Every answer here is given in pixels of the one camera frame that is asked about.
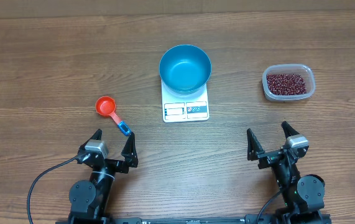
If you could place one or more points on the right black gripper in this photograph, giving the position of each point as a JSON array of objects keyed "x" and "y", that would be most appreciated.
[{"x": 274, "y": 156}]

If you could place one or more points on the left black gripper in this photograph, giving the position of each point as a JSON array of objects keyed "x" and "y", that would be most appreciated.
[{"x": 110, "y": 161}]

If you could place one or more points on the red scoop with blue handle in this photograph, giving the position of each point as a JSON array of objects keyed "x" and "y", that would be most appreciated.
[{"x": 106, "y": 106}]

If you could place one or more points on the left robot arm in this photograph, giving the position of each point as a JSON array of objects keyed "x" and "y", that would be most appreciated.
[{"x": 89, "y": 198}]

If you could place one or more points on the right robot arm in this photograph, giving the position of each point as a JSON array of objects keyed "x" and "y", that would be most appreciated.
[{"x": 300, "y": 198}]

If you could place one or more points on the white digital kitchen scale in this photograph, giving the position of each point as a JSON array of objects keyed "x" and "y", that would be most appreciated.
[{"x": 178, "y": 108}]

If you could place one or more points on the blue metal bowl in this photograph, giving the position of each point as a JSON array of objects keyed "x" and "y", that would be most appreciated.
[{"x": 185, "y": 68}]

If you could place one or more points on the clear plastic container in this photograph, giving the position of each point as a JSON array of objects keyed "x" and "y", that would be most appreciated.
[{"x": 300, "y": 69}]

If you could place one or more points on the red beans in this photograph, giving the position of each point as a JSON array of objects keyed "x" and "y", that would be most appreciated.
[{"x": 286, "y": 84}]

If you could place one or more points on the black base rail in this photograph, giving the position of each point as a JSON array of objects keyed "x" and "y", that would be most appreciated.
[{"x": 248, "y": 219}]

